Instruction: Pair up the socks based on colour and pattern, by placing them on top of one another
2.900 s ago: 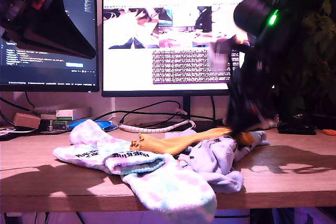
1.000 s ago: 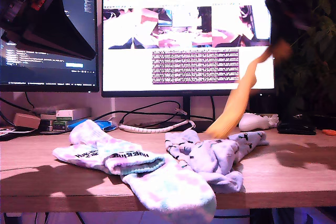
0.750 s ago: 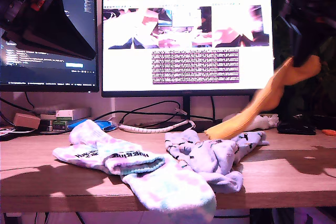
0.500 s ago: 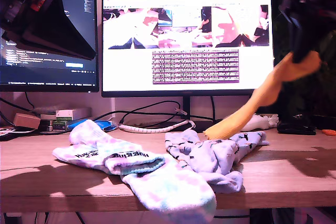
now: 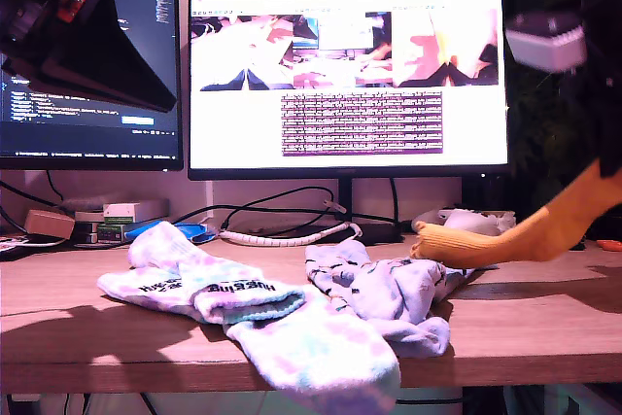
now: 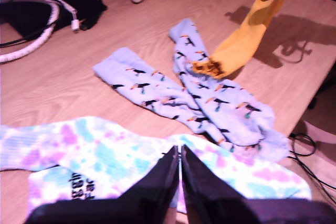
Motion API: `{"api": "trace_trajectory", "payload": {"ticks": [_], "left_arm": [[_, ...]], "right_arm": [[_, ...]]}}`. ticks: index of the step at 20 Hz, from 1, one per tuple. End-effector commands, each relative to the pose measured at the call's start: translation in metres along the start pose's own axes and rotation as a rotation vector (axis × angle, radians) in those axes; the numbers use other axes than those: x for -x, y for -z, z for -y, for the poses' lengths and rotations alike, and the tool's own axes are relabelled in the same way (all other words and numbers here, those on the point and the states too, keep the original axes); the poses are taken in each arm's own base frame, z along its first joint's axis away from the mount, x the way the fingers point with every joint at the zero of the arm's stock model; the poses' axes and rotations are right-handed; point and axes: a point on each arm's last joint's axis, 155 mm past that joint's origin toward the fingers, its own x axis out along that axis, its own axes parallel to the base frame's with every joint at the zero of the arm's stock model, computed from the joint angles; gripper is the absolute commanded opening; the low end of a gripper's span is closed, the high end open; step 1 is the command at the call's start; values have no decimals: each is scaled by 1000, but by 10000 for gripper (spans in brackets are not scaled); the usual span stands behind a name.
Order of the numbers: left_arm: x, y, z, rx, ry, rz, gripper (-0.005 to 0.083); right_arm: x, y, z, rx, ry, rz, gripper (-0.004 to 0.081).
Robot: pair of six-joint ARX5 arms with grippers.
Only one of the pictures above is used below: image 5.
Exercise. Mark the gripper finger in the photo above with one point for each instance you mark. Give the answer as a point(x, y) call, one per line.
point(612, 152)
point(116, 55)
point(29, 72)

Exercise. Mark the yellow frilly-cuff sock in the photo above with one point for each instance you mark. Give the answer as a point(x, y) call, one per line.
point(486, 245)

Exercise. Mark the pastel tie-dye sock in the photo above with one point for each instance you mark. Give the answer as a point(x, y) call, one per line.
point(194, 264)
point(316, 352)

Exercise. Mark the pale blue toucan sock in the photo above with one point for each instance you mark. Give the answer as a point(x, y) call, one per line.
point(403, 284)
point(330, 264)

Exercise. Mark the green leafy houseplant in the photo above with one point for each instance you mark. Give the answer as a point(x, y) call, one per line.
point(544, 143)

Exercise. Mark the monitor showing dark code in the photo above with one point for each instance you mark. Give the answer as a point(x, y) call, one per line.
point(87, 138)

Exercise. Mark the small orange object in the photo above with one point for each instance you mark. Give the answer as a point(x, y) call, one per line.
point(610, 245)

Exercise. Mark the monitor showing white screen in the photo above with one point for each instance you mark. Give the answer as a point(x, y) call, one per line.
point(243, 133)

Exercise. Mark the beige box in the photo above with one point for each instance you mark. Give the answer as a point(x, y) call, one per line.
point(48, 224)

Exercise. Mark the white box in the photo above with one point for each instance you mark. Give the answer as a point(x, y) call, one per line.
point(141, 211)

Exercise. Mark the white game controller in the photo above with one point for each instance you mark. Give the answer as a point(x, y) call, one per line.
point(466, 218)

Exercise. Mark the printed magazine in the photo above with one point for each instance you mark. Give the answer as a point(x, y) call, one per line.
point(19, 245)

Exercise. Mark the green and white small boxes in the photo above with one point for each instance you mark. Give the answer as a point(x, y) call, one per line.
point(109, 232)

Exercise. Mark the blue pouch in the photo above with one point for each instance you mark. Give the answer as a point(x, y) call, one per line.
point(194, 232)

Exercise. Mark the black monitor stand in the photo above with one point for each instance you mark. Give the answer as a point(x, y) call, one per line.
point(345, 196)

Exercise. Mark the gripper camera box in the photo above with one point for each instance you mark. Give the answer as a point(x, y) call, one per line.
point(544, 43)

